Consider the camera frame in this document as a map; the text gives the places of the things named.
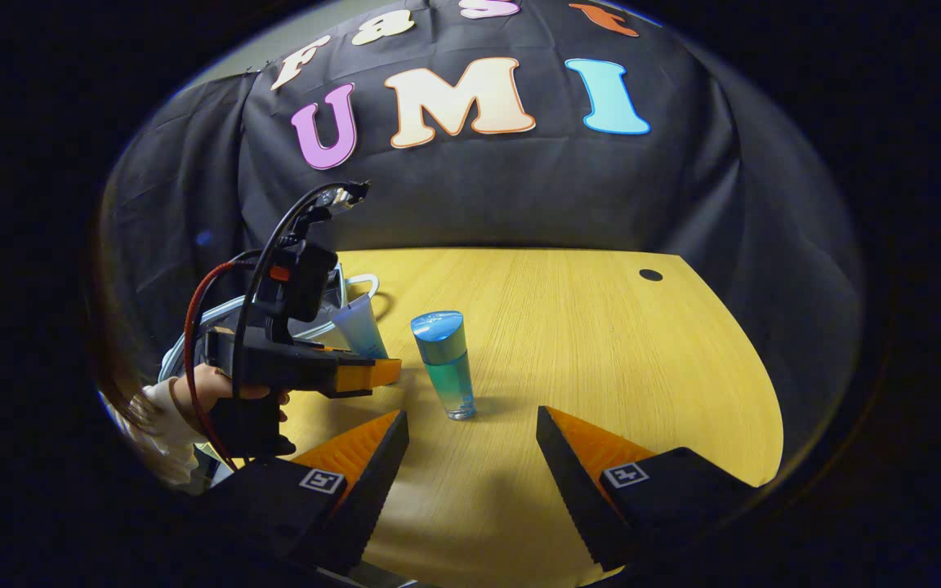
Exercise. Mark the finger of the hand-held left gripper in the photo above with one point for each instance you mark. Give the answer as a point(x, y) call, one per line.
point(364, 376)

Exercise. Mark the blue green bottle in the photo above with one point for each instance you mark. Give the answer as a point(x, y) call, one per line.
point(446, 359)

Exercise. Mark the pale blue suitcase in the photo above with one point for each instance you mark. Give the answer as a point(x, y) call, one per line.
point(221, 309)

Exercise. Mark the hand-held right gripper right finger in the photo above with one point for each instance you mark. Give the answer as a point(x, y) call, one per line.
point(573, 490)

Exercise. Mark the black backdrop cloth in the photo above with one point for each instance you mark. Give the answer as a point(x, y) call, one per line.
point(519, 196)

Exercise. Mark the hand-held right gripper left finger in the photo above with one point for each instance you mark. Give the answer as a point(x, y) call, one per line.
point(376, 482)

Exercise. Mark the pale blue tube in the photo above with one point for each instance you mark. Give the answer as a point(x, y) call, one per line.
point(360, 327)

